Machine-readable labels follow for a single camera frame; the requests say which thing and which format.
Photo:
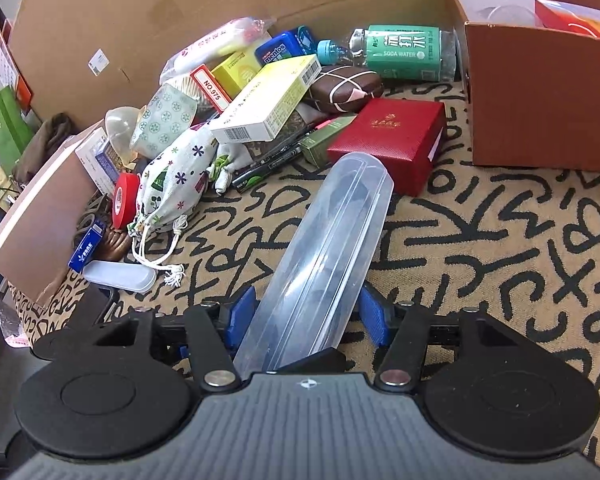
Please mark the pink cardboard box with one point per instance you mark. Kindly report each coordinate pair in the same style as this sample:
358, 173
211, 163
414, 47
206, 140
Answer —
36, 235

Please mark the clear plastic long case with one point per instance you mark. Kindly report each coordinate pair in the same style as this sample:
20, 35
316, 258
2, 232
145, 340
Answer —
314, 289

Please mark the blue floss box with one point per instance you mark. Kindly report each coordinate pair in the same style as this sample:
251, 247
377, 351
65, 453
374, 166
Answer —
295, 42

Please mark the yellow small box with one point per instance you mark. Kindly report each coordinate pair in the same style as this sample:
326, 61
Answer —
236, 71

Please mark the white patterned drawstring bag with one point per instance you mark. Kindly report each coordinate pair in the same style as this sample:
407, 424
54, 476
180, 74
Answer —
171, 185

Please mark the black smartphone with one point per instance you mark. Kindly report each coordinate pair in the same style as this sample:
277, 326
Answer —
92, 308

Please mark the dark red storage box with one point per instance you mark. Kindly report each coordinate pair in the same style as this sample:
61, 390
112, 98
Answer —
533, 93

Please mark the red tape roll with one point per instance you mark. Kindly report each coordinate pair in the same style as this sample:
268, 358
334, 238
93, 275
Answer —
123, 203

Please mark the frosted white case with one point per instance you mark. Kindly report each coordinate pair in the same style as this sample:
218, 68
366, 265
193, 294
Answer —
131, 277

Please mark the black pen pack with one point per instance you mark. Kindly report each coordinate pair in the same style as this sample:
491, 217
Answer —
269, 162

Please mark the red playing card box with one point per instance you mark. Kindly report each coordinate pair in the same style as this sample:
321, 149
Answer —
208, 85

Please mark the yellow white medicine box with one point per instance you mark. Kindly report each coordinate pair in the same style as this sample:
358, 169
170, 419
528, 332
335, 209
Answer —
262, 108

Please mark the clear glass ball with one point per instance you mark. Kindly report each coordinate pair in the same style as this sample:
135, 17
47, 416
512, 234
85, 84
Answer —
120, 123

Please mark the small blue box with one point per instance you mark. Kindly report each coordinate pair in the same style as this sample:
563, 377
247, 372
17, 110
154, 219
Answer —
87, 246

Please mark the brown football shaped pouch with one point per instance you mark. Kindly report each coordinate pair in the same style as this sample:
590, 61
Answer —
344, 89

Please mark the plastic bag white roll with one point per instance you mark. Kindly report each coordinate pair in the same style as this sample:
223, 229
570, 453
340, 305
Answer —
227, 39

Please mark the green label water bottle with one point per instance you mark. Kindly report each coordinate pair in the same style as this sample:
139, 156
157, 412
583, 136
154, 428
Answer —
407, 52

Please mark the white blue medicine box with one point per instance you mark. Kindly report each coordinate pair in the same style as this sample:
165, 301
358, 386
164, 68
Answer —
100, 161

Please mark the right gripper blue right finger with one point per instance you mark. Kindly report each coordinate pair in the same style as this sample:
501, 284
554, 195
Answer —
403, 331

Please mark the small red jewelry box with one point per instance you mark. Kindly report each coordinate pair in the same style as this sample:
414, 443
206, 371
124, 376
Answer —
403, 134

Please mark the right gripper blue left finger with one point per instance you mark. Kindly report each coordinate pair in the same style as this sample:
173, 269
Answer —
214, 331

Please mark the cardboard backdrop wall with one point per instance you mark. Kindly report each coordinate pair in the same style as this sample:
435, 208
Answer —
83, 57

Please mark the large red white gift box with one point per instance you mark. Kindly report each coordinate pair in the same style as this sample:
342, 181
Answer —
568, 17

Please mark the olive green small box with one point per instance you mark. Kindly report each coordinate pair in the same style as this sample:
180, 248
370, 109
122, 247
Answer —
315, 144

